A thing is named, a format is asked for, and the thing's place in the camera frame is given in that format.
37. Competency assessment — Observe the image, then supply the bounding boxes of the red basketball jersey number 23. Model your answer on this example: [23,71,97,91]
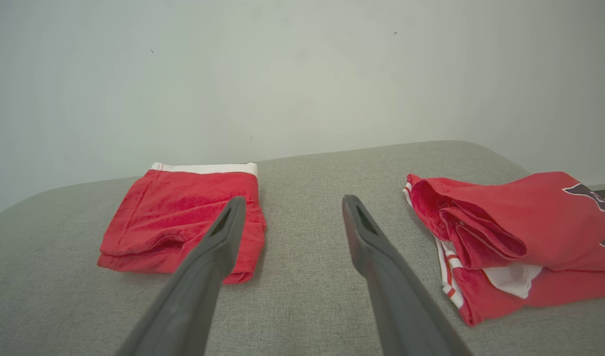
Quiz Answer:
[403,171,605,327]

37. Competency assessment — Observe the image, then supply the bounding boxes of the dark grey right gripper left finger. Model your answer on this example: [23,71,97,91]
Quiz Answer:
[115,196,247,356]

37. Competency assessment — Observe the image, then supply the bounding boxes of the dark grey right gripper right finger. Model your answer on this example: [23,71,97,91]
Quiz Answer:
[342,194,473,356]

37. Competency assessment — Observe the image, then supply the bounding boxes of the red shorts with white stripes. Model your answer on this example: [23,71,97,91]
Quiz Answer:
[97,162,268,285]

